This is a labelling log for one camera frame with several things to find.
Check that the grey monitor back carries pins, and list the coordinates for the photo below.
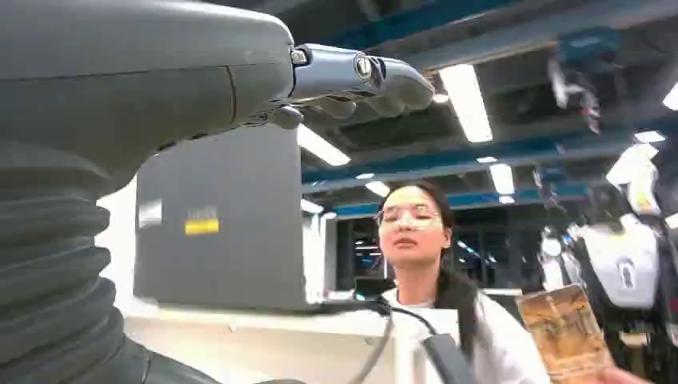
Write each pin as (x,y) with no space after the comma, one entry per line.
(238,212)

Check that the brown printed card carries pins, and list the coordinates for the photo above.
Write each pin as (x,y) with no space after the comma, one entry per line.
(564,334)

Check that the long ceiling light panel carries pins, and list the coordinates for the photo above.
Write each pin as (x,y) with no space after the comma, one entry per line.
(501,179)
(466,103)
(322,146)

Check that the yellow sticker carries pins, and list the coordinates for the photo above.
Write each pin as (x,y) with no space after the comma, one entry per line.
(202,227)

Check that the white sticker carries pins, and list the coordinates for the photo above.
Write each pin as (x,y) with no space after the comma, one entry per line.
(150,214)

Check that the hanging grey machine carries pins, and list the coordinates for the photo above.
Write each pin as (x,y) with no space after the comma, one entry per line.
(574,90)

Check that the small ceiling light panel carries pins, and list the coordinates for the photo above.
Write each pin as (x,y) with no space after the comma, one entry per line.
(649,137)
(377,188)

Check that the white humanoid robot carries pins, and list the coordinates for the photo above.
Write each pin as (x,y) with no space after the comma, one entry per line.
(620,260)

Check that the ribbed grey left robot arm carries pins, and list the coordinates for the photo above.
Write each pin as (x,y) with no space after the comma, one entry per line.
(53,275)

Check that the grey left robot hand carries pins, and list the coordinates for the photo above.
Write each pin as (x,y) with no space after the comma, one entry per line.
(132,79)

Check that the person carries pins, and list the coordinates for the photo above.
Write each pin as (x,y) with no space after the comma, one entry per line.
(413,238)

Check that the person's hand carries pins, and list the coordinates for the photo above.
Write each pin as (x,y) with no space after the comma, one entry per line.
(625,377)

